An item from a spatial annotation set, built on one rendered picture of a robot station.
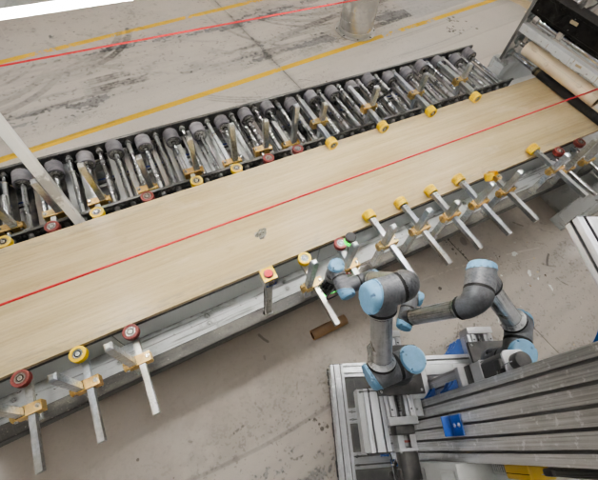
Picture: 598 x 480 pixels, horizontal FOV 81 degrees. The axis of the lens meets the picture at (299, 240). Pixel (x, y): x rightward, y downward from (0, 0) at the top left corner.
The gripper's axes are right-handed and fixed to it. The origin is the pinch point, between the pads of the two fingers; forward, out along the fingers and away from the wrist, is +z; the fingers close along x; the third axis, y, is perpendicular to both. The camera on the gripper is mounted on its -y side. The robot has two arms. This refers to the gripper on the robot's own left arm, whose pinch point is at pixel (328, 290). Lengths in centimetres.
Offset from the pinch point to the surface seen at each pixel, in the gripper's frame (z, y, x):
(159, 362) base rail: 22, 88, -42
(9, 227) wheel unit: 6, 100, -162
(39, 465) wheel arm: 8, 147, -38
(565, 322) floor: 92, -160, 148
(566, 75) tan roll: -17, -284, 20
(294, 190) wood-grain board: 2, -39, -62
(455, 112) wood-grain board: 1, -194, -27
